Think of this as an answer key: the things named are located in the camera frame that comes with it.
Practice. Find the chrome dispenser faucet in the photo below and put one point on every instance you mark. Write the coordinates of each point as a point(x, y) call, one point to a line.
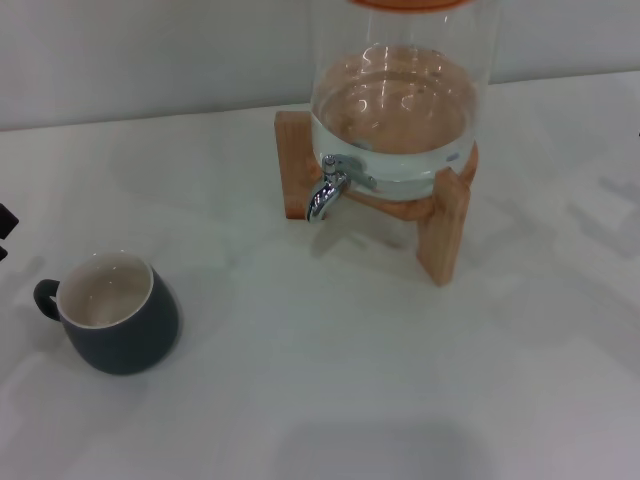
point(320, 200)

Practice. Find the wooden dispenser stand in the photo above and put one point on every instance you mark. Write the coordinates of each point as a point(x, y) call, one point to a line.
point(445, 235)

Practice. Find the glass water dispenser jar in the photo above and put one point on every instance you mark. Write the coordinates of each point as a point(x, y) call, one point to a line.
point(400, 75)

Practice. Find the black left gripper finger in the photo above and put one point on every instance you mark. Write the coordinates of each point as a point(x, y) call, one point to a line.
point(6, 220)
point(3, 253)

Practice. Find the dark grey ceramic cup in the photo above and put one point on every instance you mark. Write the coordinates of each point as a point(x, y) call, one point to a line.
point(130, 340)

